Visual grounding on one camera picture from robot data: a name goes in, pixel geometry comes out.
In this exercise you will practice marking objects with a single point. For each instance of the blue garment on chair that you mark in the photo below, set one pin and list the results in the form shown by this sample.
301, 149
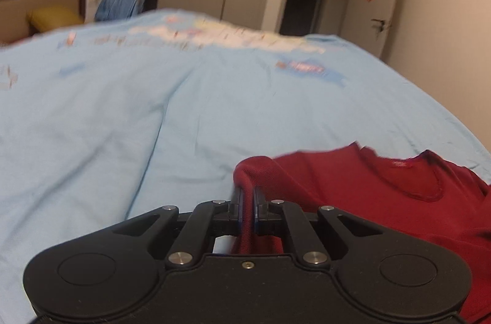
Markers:
115, 10

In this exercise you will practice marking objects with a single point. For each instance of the black door handle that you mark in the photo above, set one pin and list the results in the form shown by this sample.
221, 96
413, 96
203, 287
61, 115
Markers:
380, 25

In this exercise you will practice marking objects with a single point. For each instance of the white bedroom door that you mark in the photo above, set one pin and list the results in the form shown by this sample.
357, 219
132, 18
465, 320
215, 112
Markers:
356, 25

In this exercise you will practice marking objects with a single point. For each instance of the light blue cartoon bedsheet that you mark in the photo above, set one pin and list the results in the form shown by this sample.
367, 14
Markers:
110, 120

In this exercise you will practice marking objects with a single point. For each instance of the dark red long-sleeve shirt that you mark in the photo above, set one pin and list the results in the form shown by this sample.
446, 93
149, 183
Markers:
424, 196

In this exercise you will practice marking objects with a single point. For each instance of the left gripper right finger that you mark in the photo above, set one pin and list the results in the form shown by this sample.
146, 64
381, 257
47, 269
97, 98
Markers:
288, 221

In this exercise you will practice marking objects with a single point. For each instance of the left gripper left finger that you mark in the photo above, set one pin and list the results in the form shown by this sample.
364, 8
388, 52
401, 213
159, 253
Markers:
207, 222

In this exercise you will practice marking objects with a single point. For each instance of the mustard yellow pillow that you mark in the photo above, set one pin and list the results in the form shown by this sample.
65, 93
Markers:
48, 18

